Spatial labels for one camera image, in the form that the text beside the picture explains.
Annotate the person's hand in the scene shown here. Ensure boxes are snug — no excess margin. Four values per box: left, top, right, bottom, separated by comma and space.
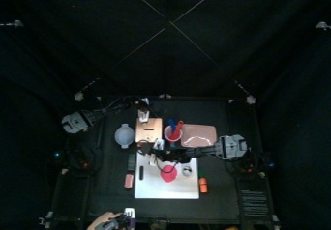
87, 212, 124, 230

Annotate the dark green block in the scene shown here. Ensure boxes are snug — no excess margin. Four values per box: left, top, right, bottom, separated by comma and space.
127, 154, 136, 171

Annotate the red cup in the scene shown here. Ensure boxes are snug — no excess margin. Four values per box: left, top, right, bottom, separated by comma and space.
163, 125, 183, 143

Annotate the blue plastic utensil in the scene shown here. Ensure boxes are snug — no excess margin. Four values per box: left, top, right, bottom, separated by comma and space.
166, 118, 177, 135

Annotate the red plastic utensil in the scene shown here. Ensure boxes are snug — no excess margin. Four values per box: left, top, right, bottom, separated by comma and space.
173, 120, 185, 137

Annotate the pink rectangular block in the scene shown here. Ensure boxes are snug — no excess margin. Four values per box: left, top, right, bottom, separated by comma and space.
123, 173, 134, 190

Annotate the pink rectangular tray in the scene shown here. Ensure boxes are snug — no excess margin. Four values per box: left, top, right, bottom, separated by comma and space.
179, 123, 218, 149

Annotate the white cutting board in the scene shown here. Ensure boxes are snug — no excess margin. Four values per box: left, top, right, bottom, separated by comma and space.
132, 152, 201, 200

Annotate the orange toy carrot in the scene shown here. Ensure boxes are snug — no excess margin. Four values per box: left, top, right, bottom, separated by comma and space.
198, 169, 209, 194

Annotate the grey purple handheld device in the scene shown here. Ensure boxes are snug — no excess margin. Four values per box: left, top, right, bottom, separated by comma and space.
95, 207, 136, 230

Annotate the black sheet with white text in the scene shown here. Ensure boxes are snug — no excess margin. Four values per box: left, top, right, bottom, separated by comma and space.
238, 180, 273, 223

